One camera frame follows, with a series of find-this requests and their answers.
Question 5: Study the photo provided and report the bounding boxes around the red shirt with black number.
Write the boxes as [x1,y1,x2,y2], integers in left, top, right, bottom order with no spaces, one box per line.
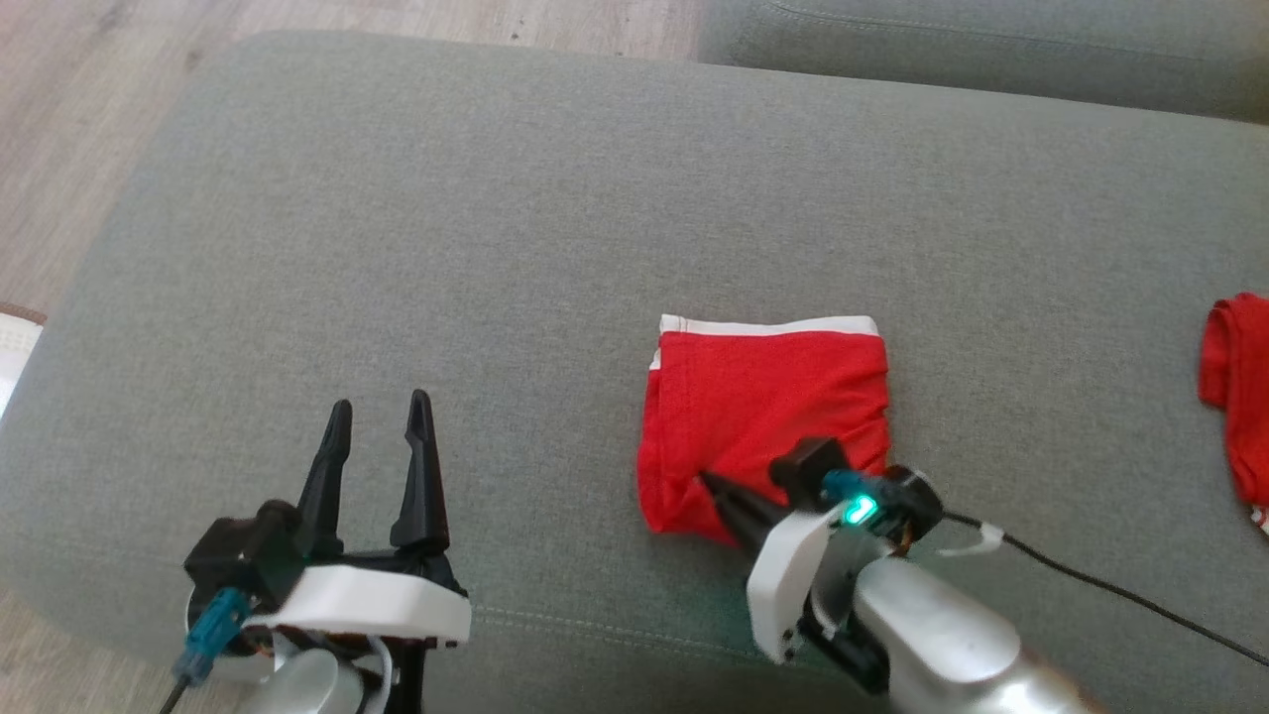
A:
[1198,293,1269,536]

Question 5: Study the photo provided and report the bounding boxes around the white woven mat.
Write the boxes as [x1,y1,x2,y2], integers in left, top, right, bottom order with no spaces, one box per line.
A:
[0,302,47,422]

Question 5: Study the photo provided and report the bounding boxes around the teal left camera connector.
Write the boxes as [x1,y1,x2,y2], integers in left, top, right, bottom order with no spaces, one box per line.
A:
[175,587,250,688]

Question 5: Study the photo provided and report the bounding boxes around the white cable clip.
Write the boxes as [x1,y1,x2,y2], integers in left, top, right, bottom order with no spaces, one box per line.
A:
[937,524,1005,557]

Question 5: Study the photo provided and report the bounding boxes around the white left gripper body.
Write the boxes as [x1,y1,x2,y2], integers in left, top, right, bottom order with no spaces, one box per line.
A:
[243,548,473,648]

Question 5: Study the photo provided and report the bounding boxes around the long grey sofa seat cushion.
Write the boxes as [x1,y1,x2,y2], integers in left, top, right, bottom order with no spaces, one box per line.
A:
[697,0,1269,125]

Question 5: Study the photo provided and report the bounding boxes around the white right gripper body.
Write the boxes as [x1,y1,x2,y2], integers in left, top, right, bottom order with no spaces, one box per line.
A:
[745,501,865,664]

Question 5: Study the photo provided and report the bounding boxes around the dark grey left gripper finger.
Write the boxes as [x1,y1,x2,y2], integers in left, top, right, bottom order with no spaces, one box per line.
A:
[296,400,354,557]
[389,390,451,555]

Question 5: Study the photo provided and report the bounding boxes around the large grey sofa ottoman cushion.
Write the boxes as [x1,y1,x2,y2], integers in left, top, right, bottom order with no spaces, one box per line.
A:
[0,30,1269,714]

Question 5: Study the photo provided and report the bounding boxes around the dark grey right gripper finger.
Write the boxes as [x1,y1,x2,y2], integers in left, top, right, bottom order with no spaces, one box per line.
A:
[699,472,790,533]
[715,495,770,552]

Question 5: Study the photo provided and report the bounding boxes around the teal camera connector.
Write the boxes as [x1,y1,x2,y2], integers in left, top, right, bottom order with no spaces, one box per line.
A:
[823,471,881,530]
[175,587,250,688]

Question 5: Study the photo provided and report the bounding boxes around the teal right camera connector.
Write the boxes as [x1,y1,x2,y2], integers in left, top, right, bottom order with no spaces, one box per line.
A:
[823,471,881,530]

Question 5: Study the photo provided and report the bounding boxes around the red shirt with white stripe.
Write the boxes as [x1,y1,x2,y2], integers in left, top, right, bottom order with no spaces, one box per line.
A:
[636,314,891,546]

